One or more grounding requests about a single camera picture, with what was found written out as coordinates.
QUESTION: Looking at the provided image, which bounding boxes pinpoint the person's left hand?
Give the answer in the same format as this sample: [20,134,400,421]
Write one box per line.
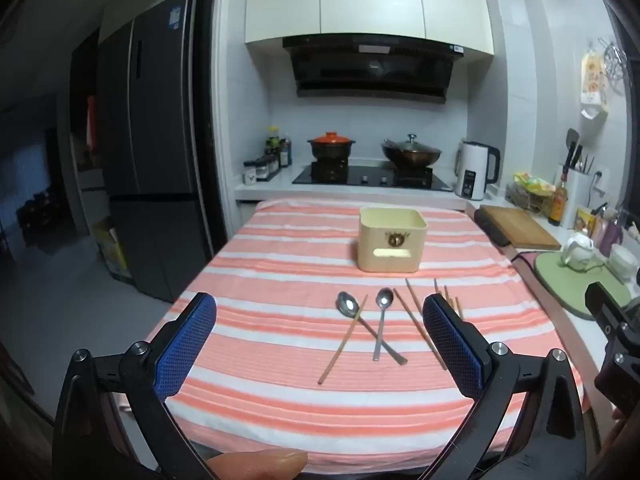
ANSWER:
[205,449,309,480]

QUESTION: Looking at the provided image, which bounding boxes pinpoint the white knife holder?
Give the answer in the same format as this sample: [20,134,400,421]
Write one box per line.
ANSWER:
[555,162,598,228]

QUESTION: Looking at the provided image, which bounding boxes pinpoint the black clay pot orange lid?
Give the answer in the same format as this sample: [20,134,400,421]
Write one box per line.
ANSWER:
[307,131,357,162]

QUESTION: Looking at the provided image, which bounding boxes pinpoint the white wall cabinets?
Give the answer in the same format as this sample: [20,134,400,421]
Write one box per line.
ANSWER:
[244,0,496,56]

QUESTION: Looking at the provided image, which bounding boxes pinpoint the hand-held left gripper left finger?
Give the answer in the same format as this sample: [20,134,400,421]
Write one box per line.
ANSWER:
[52,291,218,480]

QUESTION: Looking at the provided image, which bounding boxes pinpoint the cream plastic utensil holder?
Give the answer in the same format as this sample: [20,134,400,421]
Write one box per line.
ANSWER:
[357,206,427,273]

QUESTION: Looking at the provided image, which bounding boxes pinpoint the dark shelf unit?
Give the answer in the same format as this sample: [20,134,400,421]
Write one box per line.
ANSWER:
[69,35,103,191]

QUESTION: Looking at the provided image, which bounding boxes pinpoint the white cup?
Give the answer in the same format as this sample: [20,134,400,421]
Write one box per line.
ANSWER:
[607,244,638,281]

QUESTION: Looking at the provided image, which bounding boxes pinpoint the wooden cutting board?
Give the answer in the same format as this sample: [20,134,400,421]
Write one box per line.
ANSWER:
[480,205,562,251]

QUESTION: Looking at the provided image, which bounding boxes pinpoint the black wok with lid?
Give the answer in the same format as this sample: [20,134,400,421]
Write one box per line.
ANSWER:
[381,134,444,168]

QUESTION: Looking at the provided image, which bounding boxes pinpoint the hanging plastic bag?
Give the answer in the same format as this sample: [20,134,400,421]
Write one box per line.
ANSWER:
[580,52,610,133]

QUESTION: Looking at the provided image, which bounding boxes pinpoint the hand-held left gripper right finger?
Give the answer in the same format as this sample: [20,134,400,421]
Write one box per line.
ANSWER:
[422,293,588,480]

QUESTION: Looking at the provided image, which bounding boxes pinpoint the grey spatula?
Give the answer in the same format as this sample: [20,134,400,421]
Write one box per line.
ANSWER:
[565,128,581,168]

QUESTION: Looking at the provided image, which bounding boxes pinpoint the white electric kettle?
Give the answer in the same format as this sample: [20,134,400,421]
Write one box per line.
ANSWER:
[454,141,502,201]

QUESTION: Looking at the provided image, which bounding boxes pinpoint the white teapot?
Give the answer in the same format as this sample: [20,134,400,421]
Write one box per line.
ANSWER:
[560,232,598,271]

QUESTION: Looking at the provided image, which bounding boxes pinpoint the green mat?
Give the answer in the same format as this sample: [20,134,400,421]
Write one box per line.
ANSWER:
[534,251,626,321]

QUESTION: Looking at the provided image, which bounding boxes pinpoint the black gas stove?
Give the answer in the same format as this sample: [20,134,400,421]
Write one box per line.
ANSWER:
[291,160,451,192]

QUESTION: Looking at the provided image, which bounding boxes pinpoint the black rack of spice jars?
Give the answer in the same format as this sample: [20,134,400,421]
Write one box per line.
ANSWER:
[255,154,282,181]

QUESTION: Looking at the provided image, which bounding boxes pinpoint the black range hood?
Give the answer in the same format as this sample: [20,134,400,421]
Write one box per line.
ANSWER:
[282,36,463,106]

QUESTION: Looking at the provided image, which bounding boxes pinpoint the purple bottle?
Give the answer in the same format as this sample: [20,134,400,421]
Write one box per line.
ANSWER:
[599,210,626,258]

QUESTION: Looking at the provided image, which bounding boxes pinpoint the white wall socket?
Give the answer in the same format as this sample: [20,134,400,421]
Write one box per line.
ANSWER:
[590,169,612,198]

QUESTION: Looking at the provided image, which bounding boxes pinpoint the pink white striped tablecloth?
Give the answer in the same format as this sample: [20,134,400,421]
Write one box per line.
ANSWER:
[117,197,586,461]

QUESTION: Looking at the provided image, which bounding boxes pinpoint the yellow printed mug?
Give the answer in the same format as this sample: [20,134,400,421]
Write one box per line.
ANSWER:
[573,206,596,238]

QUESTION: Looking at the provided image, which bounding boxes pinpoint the dark grey refrigerator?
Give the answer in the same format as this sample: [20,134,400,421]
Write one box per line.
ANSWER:
[97,0,211,303]

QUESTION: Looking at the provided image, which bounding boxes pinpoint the dark cutting board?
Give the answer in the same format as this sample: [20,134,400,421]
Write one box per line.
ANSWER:
[472,207,511,247]

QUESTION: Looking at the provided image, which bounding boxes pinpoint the metal spoon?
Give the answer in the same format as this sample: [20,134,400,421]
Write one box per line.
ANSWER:
[336,291,408,366]
[371,287,396,362]

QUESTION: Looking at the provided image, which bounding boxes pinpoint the hanging wire rack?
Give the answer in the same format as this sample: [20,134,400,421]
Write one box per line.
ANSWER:
[597,37,628,96]

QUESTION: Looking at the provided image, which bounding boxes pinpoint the brown sauce bottle red label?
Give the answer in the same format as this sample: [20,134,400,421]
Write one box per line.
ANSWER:
[547,170,569,227]

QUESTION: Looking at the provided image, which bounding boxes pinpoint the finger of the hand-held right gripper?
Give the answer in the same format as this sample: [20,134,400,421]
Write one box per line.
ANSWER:
[585,281,640,346]

